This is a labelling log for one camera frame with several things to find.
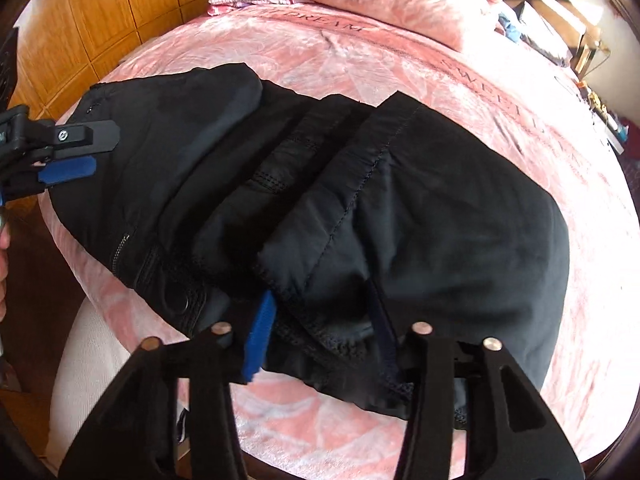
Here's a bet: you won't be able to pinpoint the black pants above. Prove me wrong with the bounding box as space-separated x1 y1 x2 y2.
50 64 570 417

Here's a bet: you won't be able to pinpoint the person's left hand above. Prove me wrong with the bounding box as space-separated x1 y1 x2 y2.
0 219 11 321

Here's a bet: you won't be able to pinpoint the cluttered bedside items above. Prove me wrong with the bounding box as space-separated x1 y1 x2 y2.
572 32 632 155

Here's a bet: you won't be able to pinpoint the person's white trousers leg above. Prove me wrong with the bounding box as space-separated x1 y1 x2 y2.
44 300 130 470

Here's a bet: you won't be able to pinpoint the blue clothing on bed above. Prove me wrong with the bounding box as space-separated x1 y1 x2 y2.
498 12 522 44

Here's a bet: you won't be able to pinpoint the wooden wardrobe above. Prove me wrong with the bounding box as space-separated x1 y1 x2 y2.
11 0 208 119

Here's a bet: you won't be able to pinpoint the pink floral bedspread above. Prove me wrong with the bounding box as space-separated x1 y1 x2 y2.
39 4 639 479

